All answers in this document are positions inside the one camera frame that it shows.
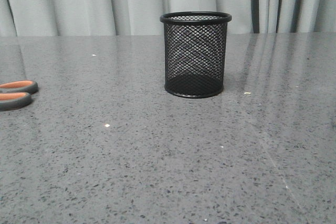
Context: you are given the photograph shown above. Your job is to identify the grey pleated curtain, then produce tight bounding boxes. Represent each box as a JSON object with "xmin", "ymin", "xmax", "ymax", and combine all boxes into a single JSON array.
[{"xmin": 1, "ymin": 0, "xmax": 335, "ymax": 37}]

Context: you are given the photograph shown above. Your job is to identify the black mesh pen bucket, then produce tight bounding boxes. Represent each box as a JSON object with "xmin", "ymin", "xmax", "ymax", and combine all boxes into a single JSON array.
[{"xmin": 160, "ymin": 11, "xmax": 232, "ymax": 98}]

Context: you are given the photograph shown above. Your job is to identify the grey orange handled scissors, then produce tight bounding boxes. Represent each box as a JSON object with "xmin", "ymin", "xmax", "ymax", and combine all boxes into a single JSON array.
[{"xmin": 1, "ymin": 80, "xmax": 39, "ymax": 111}]

